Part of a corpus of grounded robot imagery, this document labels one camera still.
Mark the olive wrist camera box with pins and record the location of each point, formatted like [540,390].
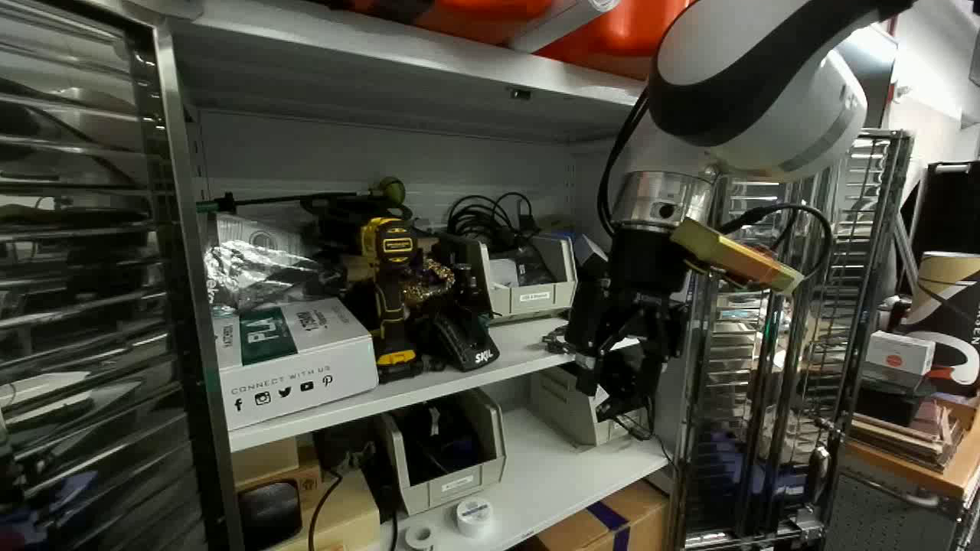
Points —
[730,254]

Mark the white box with red dot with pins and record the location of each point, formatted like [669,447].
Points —
[898,352]

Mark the metal slatted rack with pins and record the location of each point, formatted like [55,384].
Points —
[81,277]

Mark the white tape roll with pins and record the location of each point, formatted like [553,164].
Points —
[417,532]
[472,515]

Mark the wooden table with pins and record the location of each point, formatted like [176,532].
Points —
[923,460]

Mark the beige tape roll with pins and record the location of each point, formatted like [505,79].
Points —
[952,273]

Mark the black charger with teal label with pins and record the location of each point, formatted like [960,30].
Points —
[461,340]

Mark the cardboard box with blue tape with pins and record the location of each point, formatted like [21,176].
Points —
[607,522]

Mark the white metal shelf unit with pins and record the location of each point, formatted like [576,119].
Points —
[448,384]

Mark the black rounded device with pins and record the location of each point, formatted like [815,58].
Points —
[267,512]

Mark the orange plastic container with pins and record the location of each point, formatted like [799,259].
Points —
[572,25]

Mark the white box with green label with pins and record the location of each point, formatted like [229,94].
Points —
[295,356]

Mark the white storage bin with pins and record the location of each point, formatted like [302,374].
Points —
[530,280]
[444,454]
[567,406]

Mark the green black tool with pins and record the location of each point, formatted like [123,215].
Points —
[386,189]

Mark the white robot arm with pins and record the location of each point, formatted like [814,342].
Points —
[775,94]

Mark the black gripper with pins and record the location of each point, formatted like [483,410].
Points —
[645,277]

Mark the clear plastic bag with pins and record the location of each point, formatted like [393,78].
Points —
[256,263]

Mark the plain cardboard box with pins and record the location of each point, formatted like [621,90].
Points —
[317,506]

